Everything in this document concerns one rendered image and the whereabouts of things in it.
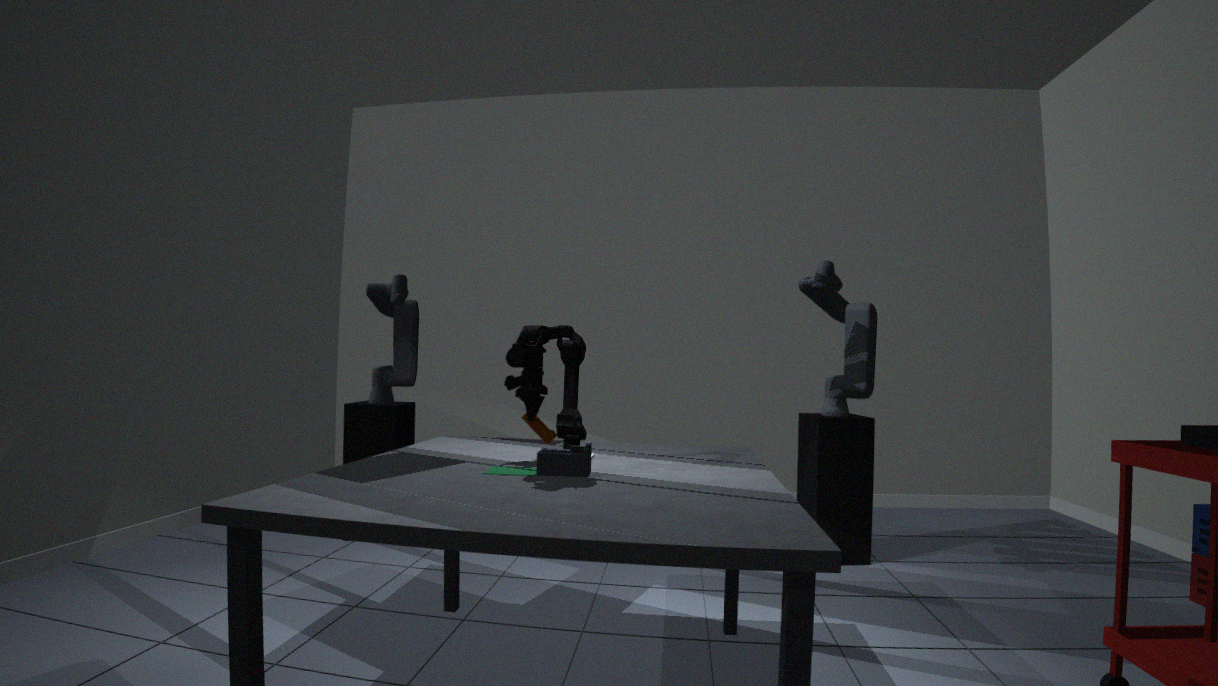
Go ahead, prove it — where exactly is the orange l-shaped part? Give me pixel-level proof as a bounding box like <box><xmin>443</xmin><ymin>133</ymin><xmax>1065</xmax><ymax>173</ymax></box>
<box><xmin>521</xmin><ymin>413</ymin><xmax>557</xmax><ymax>444</ymax></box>

